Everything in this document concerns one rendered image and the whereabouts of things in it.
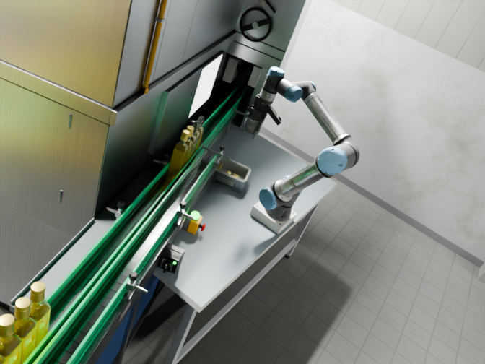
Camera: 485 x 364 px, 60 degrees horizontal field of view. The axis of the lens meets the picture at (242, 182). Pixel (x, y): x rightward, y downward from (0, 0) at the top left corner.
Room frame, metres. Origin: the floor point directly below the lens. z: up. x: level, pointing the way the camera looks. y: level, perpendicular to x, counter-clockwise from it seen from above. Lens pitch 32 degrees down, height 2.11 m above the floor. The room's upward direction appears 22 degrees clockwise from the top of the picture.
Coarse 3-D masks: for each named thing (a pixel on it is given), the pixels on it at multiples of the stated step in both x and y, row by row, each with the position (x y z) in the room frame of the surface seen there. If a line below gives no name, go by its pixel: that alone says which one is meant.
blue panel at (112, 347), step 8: (152, 280) 1.37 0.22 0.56; (144, 288) 1.26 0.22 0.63; (152, 288) 1.43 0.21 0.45; (144, 296) 1.30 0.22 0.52; (144, 304) 1.36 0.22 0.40; (128, 312) 1.10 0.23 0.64; (136, 312) 1.24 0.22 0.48; (136, 320) 1.29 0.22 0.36; (120, 328) 1.04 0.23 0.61; (120, 336) 1.07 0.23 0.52; (112, 344) 0.99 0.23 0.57; (120, 344) 1.11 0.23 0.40; (104, 352) 0.92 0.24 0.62; (112, 352) 1.02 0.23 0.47; (104, 360) 0.94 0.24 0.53; (112, 360) 1.06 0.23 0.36
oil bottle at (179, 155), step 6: (180, 144) 1.73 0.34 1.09; (186, 144) 1.76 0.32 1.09; (174, 150) 1.72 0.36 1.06; (180, 150) 1.72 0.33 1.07; (186, 150) 1.75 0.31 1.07; (174, 156) 1.72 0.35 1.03; (180, 156) 1.72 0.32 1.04; (174, 162) 1.72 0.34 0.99; (180, 162) 1.72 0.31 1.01; (168, 168) 1.72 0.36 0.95; (174, 168) 1.72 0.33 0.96; (180, 168) 1.74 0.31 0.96; (168, 174) 1.72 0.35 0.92; (174, 174) 1.72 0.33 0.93; (168, 180) 1.72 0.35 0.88
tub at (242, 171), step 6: (228, 162) 2.21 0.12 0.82; (234, 162) 2.21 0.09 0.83; (222, 168) 2.21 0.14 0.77; (228, 168) 2.21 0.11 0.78; (234, 168) 2.21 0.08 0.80; (240, 168) 2.21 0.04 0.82; (246, 168) 2.21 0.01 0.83; (228, 174) 2.06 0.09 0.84; (240, 174) 2.21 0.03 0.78; (246, 174) 2.20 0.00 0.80; (240, 180) 2.05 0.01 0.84; (246, 180) 2.07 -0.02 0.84
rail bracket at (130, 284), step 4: (132, 272) 0.97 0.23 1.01; (132, 276) 0.96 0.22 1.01; (136, 276) 0.97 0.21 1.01; (128, 280) 0.97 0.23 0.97; (132, 280) 0.96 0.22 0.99; (128, 284) 0.96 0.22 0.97; (132, 284) 0.96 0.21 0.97; (128, 288) 0.96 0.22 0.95; (132, 288) 0.96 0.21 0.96; (136, 288) 0.96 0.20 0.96; (140, 288) 0.97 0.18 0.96; (128, 292) 0.96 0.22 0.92; (144, 292) 0.96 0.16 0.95; (124, 296) 0.96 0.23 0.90; (128, 296) 0.96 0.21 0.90; (124, 300) 0.96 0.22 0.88; (128, 300) 0.96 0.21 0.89
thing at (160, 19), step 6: (162, 0) 1.47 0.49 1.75; (162, 6) 1.47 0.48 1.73; (162, 12) 1.47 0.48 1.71; (156, 18) 1.47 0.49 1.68; (162, 18) 1.48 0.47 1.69; (156, 24) 1.48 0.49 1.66; (156, 30) 1.47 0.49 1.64; (156, 36) 1.47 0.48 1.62; (156, 42) 1.47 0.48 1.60; (156, 48) 1.48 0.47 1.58; (150, 54) 1.47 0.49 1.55; (150, 60) 1.47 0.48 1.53; (150, 66) 1.47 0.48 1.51; (150, 72) 1.48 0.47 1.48; (144, 78) 1.47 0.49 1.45; (144, 84) 1.47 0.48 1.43; (144, 90) 1.47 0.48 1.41
